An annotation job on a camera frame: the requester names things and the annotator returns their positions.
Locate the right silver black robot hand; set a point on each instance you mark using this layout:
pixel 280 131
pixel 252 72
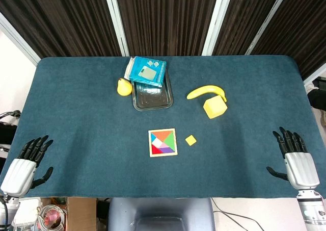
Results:
pixel 301 168

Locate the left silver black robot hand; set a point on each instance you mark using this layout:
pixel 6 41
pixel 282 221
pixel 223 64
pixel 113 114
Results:
pixel 19 173

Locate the small yellow block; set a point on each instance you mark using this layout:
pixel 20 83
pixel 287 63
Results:
pixel 190 140

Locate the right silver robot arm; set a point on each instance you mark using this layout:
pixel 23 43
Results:
pixel 310 210

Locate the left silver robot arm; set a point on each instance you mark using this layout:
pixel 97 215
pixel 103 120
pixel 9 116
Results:
pixel 6 210

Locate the colourful tangram puzzle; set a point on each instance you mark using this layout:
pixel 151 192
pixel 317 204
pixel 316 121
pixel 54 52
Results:
pixel 150 155

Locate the green triangle tangram piece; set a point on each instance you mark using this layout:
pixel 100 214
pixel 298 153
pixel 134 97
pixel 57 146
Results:
pixel 170 142

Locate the purple parallelogram tangram piece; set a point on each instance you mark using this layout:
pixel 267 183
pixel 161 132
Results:
pixel 168 151

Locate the blue triangle tangram piece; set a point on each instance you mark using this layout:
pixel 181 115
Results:
pixel 153 138

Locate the pink triangle tangram piece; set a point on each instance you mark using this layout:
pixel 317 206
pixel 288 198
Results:
pixel 165 146

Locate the red triangle tangram piece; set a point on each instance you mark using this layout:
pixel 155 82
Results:
pixel 156 150

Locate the orange triangle tangram piece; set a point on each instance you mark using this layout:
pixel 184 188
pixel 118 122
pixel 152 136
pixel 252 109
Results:
pixel 162 134

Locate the black bag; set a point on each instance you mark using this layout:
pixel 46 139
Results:
pixel 318 97

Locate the brown cardboard box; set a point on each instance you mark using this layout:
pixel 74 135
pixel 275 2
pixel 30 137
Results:
pixel 81 214

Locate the teal blue tablecloth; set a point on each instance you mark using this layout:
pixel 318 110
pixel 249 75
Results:
pixel 89 139

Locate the yellow foam cube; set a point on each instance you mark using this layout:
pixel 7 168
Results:
pixel 215 107

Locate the yellow banana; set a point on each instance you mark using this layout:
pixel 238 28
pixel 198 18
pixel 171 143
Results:
pixel 203 90

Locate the yellow pear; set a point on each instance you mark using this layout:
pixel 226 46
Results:
pixel 124 88

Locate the dark pleated screen panel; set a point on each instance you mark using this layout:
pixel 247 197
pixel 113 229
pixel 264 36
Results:
pixel 300 29
pixel 244 19
pixel 165 19
pixel 63 19

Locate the blue grey chair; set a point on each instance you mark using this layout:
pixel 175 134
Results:
pixel 160 213

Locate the clear glass tray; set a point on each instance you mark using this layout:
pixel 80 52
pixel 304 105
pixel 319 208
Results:
pixel 152 98

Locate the blue cardboard scale box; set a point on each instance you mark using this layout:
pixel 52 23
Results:
pixel 147 71

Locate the white screen frame post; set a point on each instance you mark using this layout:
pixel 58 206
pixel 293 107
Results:
pixel 17 38
pixel 117 24
pixel 216 24
pixel 267 22
pixel 315 75

